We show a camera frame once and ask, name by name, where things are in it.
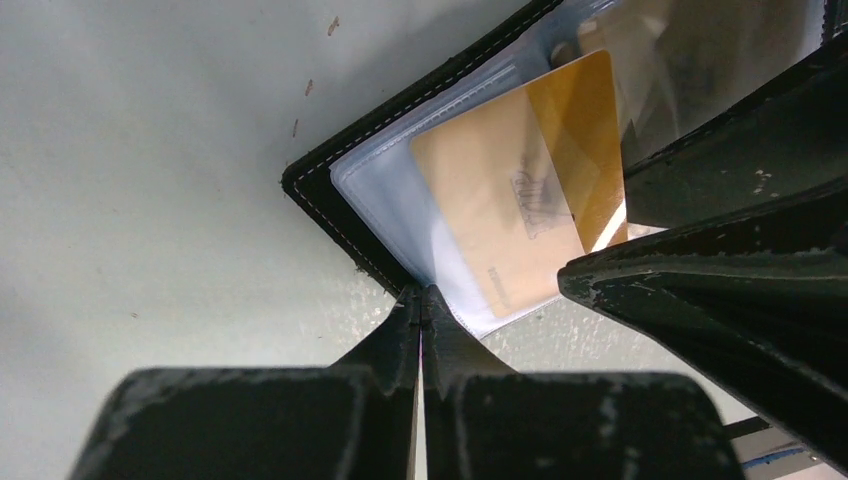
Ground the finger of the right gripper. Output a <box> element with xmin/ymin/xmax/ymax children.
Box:
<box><xmin>624</xmin><ymin>34</ymin><xmax>847</xmax><ymax>228</ymax></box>
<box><xmin>557</xmin><ymin>178</ymin><xmax>847</xmax><ymax>471</ymax></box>

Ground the black card holder wallet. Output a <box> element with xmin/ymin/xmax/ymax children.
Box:
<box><xmin>282</xmin><ymin>1</ymin><xmax>847</xmax><ymax>337</ymax></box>

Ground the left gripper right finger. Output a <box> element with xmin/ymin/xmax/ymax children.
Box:
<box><xmin>421</xmin><ymin>286</ymin><xmax>743</xmax><ymax>479</ymax></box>

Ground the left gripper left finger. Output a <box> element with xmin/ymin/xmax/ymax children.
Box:
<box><xmin>71</xmin><ymin>286</ymin><xmax>422</xmax><ymax>479</ymax></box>

